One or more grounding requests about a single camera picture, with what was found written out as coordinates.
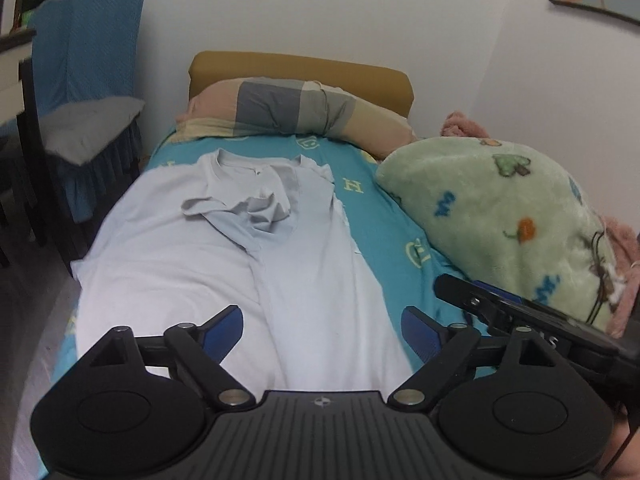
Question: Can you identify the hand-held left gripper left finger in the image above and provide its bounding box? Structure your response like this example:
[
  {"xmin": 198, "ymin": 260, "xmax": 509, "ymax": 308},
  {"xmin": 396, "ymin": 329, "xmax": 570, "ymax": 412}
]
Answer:
[{"xmin": 75, "ymin": 304, "xmax": 253, "ymax": 411}]

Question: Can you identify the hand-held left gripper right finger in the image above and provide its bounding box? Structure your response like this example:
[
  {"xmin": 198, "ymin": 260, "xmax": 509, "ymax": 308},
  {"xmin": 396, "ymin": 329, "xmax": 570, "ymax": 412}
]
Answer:
[{"xmin": 387, "ymin": 305, "xmax": 567, "ymax": 411}]

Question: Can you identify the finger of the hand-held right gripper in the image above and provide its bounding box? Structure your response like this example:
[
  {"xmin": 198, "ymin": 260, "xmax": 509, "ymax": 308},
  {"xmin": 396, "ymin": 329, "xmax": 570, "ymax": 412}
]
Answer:
[
  {"xmin": 471, "ymin": 281, "xmax": 524, "ymax": 309},
  {"xmin": 433, "ymin": 274, "xmax": 507, "ymax": 334}
]

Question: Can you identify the pale grey t-shirt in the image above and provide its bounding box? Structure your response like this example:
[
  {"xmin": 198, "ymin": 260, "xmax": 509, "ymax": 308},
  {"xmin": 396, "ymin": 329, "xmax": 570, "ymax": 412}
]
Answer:
[{"xmin": 70, "ymin": 149, "xmax": 426, "ymax": 392}]

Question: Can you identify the green printed fleece blanket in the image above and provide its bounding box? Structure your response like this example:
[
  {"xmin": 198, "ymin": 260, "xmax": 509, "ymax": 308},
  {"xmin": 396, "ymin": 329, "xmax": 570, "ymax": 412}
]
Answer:
[{"xmin": 375, "ymin": 137, "xmax": 622, "ymax": 335}]

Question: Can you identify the bed with teal printed sheet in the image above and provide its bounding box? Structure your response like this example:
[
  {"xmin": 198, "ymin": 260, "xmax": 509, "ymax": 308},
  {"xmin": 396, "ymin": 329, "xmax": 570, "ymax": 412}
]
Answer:
[{"xmin": 47, "ymin": 124, "xmax": 501, "ymax": 480}]

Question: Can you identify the pink fluffy blanket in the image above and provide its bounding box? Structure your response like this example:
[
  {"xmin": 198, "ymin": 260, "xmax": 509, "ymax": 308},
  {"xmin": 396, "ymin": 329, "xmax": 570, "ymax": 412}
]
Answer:
[{"xmin": 439, "ymin": 112, "xmax": 640, "ymax": 339}]

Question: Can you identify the patchwork checked pillow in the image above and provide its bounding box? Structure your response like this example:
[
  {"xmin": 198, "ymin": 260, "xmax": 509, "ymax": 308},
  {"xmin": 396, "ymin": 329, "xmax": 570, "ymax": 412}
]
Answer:
[{"xmin": 175, "ymin": 77, "xmax": 419, "ymax": 159}]

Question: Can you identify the grey seat cushion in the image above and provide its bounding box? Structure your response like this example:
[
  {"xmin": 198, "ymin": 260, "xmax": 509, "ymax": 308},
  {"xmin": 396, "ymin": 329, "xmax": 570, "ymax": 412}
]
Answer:
[{"xmin": 39, "ymin": 97, "xmax": 146, "ymax": 166}]

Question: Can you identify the mustard yellow headboard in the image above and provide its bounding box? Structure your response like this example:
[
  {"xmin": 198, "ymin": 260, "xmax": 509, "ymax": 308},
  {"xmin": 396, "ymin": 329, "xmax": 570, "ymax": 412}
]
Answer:
[{"xmin": 188, "ymin": 50, "xmax": 415, "ymax": 122}]

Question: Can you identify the chair with blue cover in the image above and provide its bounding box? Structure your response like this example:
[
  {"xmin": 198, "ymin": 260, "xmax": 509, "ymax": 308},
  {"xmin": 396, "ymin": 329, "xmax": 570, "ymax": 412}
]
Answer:
[{"xmin": 17, "ymin": 0, "xmax": 149, "ymax": 266}]

